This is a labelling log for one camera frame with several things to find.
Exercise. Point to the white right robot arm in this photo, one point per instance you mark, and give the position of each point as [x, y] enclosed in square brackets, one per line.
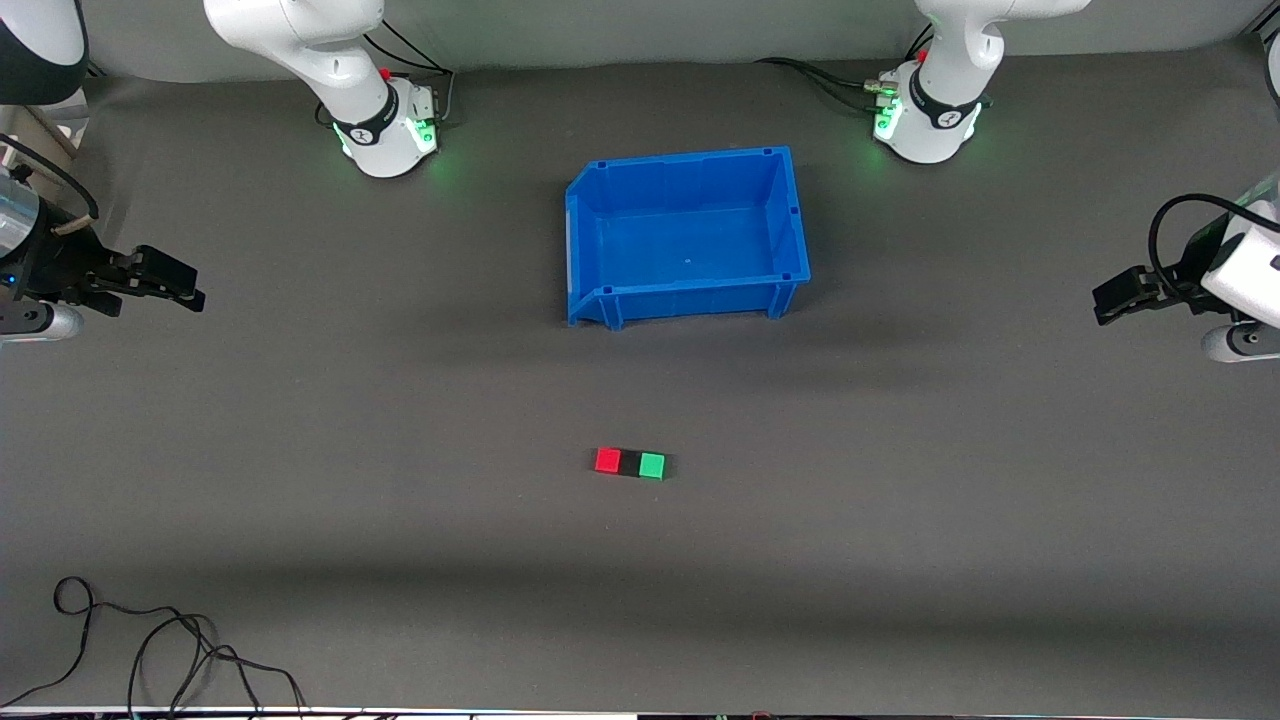
[340, 60]

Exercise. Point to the small red cube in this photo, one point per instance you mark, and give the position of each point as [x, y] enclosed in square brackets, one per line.
[607, 460]

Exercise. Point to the blue plastic storage bin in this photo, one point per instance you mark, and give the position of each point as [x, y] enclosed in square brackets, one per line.
[690, 240]

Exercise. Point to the dark metal frame rail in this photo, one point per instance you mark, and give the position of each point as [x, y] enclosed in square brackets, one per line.
[1266, 38]

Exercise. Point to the beige plastic box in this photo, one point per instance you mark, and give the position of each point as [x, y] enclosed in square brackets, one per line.
[50, 122]

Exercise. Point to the small black cube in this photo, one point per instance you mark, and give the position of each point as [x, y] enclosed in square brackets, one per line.
[630, 463]

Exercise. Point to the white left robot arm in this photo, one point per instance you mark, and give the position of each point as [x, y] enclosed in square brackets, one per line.
[940, 90]

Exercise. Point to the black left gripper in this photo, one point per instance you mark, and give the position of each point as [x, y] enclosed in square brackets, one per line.
[1176, 283]

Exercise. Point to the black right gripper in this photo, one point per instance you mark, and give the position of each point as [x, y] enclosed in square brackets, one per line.
[58, 268]

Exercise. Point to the small green cube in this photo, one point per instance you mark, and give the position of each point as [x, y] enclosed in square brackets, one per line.
[652, 465]

